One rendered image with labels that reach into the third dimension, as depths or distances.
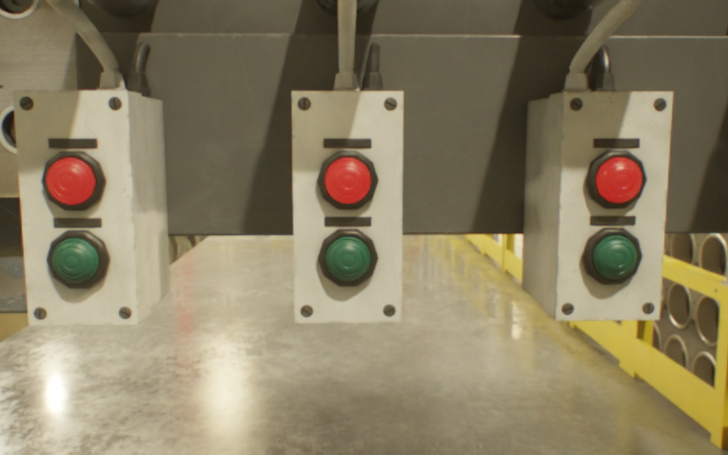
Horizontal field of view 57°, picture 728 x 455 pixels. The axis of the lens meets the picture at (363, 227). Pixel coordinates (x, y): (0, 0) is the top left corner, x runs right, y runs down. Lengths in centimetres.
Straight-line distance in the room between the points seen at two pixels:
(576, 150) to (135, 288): 30
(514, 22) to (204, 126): 26
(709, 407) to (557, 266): 148
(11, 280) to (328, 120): 35
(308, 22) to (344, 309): 23
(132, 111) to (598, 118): 30
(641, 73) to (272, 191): 30
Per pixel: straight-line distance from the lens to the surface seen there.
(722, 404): 186
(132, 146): 46
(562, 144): 45
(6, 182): 62
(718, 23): 63
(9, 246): 66
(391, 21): 56
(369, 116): 43
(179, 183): 54
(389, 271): 44
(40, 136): 47
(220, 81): 53
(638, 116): 47
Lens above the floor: 74
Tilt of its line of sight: 8 degrees down
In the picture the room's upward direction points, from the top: straight up
